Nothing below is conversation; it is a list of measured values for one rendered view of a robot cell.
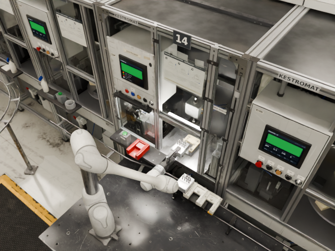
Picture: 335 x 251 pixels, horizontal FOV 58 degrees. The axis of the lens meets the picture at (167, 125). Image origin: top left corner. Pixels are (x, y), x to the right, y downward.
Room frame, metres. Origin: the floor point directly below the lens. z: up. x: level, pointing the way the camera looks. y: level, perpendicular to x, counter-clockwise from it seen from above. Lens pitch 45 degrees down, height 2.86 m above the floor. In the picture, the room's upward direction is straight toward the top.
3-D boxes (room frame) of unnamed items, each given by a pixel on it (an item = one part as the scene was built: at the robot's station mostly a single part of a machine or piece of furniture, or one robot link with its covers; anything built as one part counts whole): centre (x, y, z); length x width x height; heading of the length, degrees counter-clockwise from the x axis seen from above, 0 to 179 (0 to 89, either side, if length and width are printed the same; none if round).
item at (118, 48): (1.88, 0.19, 1.60); 0.42 x 0.29 x 0.46; 53
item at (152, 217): (0.98, 0.05, 0.66); 1.50 x 1.06 x 0.04; 53
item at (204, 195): (1.26, -0.23, 0.84); 0.36 x 0.14 x 0.10; 53
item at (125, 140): (1.75, 0.35, 0.97); 0.08 x 0.08 x 0.12; 53
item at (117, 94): (1.77, 0.27, 1.37); 0.36 x 0.04 x 0.04; 53
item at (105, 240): (1.05, 0.45, 0.71); 0.22 x 0.18 x 0.06; 53
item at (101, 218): (1.07, 0.47, 0.85); 0.18 x 0.16 x 0.22; 27
